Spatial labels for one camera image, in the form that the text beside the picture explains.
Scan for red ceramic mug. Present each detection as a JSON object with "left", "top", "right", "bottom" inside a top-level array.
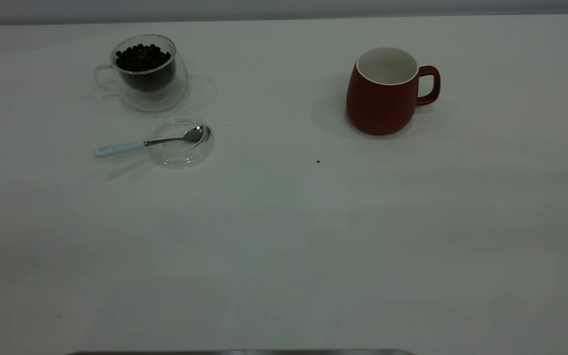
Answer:
[{"left": 346, "top": 47, "right": 441, "bottom": 136}]

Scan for white-handled metal spoon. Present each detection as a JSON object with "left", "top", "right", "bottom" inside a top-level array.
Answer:
[{"left": 94, "top": 125, "right": 206, "bottom": 158}]

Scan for clear round glass lid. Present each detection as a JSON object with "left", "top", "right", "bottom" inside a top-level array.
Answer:
[{"left": 147, "top": 116, "right": 215, "bottom": 168}]

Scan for dark coffee beans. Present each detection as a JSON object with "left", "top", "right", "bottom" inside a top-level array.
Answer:
[{"left": 115, "top": 43, "right": 176, "bottom": 93}]

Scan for clear double-wall glass cup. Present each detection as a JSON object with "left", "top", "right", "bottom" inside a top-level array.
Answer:
[{"left": 94, "top": 34, "right": 189, "bottom": 113}]

